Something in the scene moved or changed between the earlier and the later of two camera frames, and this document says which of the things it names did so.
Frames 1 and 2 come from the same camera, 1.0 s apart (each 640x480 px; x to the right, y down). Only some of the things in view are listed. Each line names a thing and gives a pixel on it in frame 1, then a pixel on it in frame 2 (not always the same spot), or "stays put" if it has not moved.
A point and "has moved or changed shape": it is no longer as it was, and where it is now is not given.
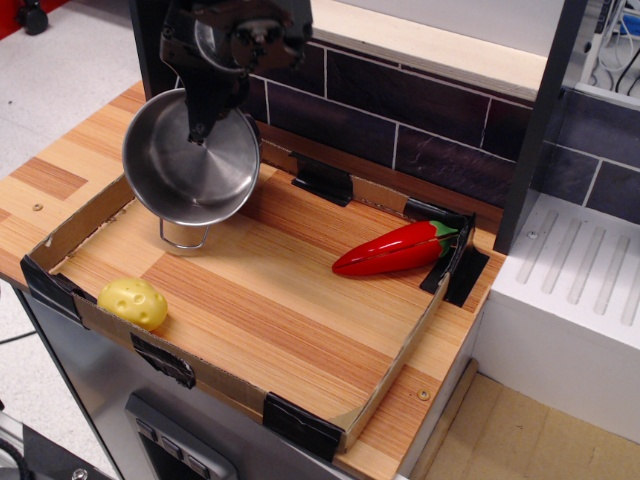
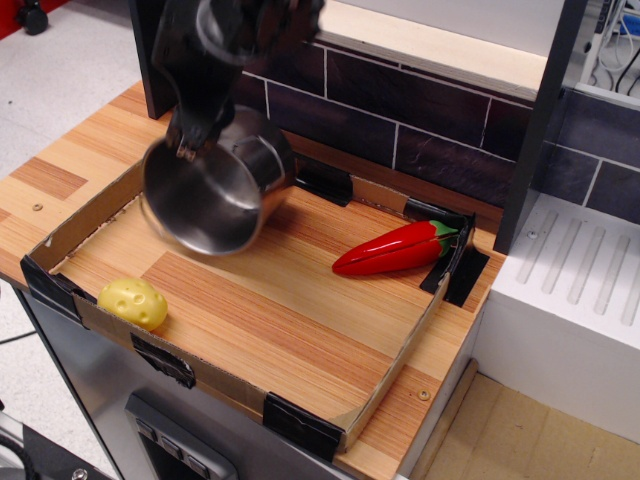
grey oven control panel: x=165 y=443 stays put
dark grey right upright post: x=550 y=85 stays put
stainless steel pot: x=183 y=182 has moved or changed shape
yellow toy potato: x=135 y=301 stays put
